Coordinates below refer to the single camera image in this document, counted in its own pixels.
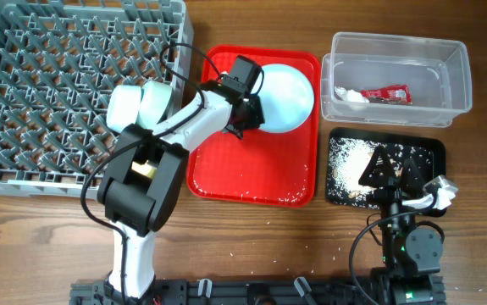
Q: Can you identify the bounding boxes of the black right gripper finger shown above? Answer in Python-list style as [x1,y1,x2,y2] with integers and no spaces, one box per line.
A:
[400,158,425,197]
[358,146,398,187]

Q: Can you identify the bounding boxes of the red plastic tray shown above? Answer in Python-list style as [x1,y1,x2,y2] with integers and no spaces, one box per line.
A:
[186,45,321,208]

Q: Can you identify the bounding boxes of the grey plastic dishwasher rack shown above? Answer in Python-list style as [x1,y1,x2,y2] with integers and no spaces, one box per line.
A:
[0,0,194,197]

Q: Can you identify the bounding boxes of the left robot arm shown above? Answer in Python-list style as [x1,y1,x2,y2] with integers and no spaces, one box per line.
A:
[97,55,265,304]

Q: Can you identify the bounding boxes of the light green bowl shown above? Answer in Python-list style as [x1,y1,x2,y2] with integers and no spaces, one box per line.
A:
[136,80,173,130]

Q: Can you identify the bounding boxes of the yellow plastic cup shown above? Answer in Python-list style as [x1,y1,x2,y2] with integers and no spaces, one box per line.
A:
[131,161,157,180]

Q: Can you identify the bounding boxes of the white napkin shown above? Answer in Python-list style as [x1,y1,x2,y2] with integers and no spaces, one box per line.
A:
[335,86,369,103]

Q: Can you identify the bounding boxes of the red sauce packet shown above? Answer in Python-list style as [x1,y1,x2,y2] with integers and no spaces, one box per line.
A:
[360,85,412,105]

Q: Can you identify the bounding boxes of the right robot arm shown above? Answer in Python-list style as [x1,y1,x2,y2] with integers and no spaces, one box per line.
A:
[349,147,457,304]

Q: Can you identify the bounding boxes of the light blue bowl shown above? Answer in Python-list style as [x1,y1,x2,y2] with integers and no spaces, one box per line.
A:
[106,85,142,133]

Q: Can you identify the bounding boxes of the light blue plate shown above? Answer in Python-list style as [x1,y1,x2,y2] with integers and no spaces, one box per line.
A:
[258,64,314,134]

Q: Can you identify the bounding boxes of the clear plastic storage bin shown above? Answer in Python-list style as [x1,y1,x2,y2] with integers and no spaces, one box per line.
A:
[320,32,473,128]

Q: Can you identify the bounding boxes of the black waste bin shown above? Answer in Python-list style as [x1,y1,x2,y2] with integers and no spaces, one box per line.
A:
[325,128,446,210]

